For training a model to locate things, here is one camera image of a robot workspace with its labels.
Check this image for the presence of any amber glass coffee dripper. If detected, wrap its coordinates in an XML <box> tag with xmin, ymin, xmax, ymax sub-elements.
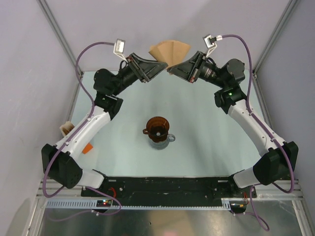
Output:
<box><xmin>142</xmin><ymin>117</ymin><xmax>170</xmax><ymax>143</ymax></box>

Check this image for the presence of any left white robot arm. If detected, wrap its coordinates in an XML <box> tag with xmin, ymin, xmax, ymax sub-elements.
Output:
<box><xmin>41</xmin><ymin>53</ymin><xmax>168</xmax><ymax>196</ymax></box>

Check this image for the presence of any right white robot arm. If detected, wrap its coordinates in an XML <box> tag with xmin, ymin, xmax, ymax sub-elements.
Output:
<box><xmin>167</xmin><ymin>51</ymin><xmax>298</xmax><ymax>197</ymax></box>

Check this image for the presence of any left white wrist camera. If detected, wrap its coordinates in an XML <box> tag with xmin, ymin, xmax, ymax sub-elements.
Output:
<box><xmin>113</xmin><ymin>39</ymin><xmax>126</xmax><ymax>61</ymax></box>

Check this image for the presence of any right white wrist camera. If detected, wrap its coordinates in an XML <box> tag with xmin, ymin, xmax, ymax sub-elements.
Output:
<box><xmin>203</xmin><ymin>34</ymin><xmax>222</xmax><ymax>58</ymax></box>

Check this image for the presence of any white slotted cable duct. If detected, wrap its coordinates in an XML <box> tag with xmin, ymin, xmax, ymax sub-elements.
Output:
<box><xmin>44</xmin><ymin>198</ymin><xmax>232</xmax><ymax>209</ymax></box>

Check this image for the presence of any clear glass pitcher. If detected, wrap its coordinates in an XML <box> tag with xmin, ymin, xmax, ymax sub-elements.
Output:
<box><xmin>149</xmin><ymin>134</ymin><xmax>176</xmax><ymax>150</ymax></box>

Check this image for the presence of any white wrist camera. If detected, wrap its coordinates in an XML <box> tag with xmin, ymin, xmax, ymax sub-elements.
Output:
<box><xmin>113</xmin><ymin>39</ymin><xmax>126</xmax><ymax>61</ymax></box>
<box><xmin>203</xmin><ymin>34</ymin><xmax>222</xmax><ymax>58</ymax></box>

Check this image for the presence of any orange coffee filter box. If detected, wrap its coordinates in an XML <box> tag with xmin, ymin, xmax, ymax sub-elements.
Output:
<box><xmin>60</xmin><ymin>121</ymin><xmax>93</xmax><ymax>154</ymax></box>

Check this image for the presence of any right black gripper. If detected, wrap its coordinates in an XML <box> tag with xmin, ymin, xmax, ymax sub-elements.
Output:
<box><xmin>168</xmin><ymin>51</ymin><xmax>227</xmax><ymax>89</ymax></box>

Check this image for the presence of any brown paper coffee filter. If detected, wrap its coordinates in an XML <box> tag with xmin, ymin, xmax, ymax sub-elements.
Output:
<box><xmin>149</xmin><ymin>40</ymin><xmax>191</xmax><ymax>69</ymax></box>

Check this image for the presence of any aluminium frame rail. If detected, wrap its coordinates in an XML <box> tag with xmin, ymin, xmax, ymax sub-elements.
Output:
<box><xmin>36</xmin><ymin>180</ymin><xmax>304</xmax><ymax>201</ymax></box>

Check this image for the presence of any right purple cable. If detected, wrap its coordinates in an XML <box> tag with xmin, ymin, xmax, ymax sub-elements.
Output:
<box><xmin>221</xmin><ymin>34</ymin><xmax>295</xmax><ymax>231</ymax></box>

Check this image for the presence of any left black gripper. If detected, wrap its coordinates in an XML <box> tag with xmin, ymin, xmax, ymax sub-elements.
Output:
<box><xmin>111</xmin><ymin>53</ymin><xmax>168</xmax><ymax>96</ymax></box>

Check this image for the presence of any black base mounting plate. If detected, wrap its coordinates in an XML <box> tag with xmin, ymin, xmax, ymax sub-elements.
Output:
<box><xmin>81</xmin><ymin>177</ymin><xmax>256</xmax><ymax>207</ymax></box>

